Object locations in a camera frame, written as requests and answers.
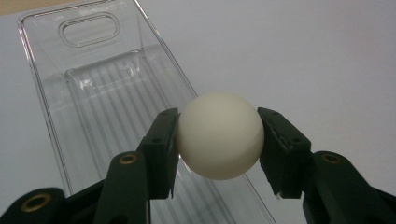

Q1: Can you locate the wooden table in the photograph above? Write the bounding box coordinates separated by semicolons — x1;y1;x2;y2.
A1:
0;0;80;17

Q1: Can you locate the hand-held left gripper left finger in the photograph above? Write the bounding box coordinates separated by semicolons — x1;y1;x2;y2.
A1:
92;107;181;224

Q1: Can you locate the clear plastic container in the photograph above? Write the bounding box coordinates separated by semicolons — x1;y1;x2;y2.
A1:
17;0;278;224

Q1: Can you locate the white ball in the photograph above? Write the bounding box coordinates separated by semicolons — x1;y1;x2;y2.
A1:
176;91;266;181

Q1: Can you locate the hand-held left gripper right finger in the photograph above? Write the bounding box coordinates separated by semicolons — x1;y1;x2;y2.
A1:
257;106;396;224

